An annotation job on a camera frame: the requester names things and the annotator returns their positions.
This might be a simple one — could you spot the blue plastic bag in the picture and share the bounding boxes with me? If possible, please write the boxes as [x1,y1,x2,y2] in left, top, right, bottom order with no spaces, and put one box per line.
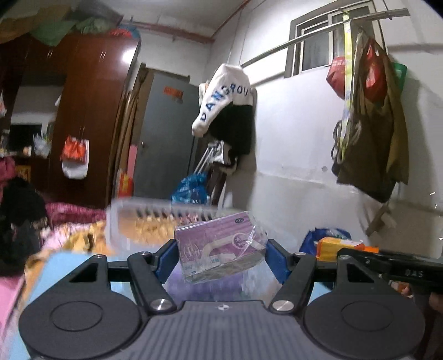
[171,173,208,205]

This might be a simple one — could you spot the pink floral quilt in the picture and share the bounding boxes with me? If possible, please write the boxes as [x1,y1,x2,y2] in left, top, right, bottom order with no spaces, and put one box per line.
[45,202,106,227]

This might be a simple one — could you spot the white black hanging jacket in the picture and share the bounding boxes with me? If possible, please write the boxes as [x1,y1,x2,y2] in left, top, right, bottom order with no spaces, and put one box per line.
[192,63,254,173]

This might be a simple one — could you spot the orange white hanging bag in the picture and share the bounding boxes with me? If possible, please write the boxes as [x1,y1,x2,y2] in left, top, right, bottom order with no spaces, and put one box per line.
[60,136,89,180]

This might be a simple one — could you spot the grey metal door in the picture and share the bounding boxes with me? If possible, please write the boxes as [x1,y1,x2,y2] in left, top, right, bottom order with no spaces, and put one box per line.
[133,71,199,199]

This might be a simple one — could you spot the orange box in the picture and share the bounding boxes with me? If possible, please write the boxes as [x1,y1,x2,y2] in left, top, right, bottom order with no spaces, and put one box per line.
[316,237,379,263]

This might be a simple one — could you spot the metal clothes rail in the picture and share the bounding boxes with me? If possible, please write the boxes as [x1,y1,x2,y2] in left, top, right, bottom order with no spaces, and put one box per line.
[241,8,410,68]

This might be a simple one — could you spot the clear plastic basket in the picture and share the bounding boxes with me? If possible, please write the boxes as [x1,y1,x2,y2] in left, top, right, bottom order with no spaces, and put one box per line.
[105,197,238,255]

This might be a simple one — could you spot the window with frame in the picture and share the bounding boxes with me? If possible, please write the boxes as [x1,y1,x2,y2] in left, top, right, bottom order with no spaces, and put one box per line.
[284,1,375,78]

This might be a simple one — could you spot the blue shopping bag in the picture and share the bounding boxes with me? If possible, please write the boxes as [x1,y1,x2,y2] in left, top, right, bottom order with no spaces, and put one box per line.
[299,228,351,256]

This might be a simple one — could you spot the olive hanging bags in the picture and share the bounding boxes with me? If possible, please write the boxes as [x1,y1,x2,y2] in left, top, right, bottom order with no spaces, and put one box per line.
[332,32,409,202]

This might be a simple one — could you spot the yellow patterned blanket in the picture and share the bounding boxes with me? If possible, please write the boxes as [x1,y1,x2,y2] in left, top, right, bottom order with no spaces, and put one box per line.
[24,220,114,281]

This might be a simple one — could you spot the purple packaged box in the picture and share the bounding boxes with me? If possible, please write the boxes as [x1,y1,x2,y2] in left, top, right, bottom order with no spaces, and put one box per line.
[174,212,268,284]

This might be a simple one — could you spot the dark red wooden wardrobe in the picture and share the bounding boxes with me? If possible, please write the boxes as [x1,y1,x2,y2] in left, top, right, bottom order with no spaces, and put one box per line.
[1,33,140,209]

